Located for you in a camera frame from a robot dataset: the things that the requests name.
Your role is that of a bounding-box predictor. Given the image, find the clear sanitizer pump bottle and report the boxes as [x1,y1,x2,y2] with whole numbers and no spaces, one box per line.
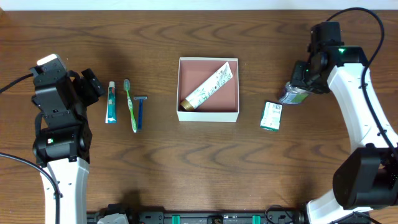
[279,82,311,105]

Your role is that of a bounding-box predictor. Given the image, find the white box pink interior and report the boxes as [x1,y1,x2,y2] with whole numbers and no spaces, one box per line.
[176,57,239,122]

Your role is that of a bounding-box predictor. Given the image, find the white floral cream tube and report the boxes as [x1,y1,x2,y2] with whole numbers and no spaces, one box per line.
[180,62,234,111]

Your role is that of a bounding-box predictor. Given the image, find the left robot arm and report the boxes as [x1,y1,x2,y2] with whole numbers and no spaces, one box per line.
[30,54,104,223]

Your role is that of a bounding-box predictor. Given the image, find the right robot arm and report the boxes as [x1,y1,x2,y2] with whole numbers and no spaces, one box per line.
[305,22,397,223]

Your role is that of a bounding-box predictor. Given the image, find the small teal toothpaste tube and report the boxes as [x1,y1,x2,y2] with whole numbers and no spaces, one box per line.
[105,81,117,124]

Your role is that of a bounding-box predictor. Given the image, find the green toothbrush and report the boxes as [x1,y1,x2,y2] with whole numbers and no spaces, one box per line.
[123,79,137,133]

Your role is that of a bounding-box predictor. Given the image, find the blue disposable razor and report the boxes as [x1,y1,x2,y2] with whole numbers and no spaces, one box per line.
[134,95,147,130]

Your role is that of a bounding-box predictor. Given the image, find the green white soap box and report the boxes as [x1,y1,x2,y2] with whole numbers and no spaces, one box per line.
[260,101,282,131]

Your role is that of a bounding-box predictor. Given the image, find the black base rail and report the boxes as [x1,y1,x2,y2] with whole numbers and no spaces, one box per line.
[87,203,309,224]

